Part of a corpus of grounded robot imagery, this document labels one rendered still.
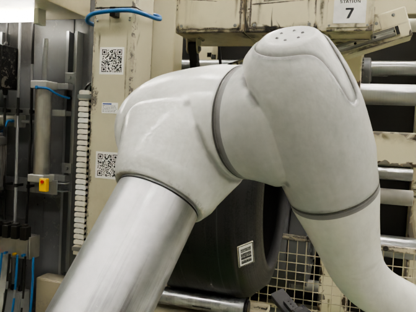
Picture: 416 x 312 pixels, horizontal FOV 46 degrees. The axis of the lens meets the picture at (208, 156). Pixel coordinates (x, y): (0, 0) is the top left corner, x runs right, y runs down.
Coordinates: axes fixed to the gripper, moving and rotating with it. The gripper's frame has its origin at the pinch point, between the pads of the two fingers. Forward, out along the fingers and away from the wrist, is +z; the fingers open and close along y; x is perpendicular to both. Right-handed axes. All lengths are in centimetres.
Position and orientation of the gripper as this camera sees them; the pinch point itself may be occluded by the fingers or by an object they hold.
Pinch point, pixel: (286, 304)
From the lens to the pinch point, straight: 104.6
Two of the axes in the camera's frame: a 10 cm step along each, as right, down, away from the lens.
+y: 1.1, 8.5, 5.2
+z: -4.3, -4.3, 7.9
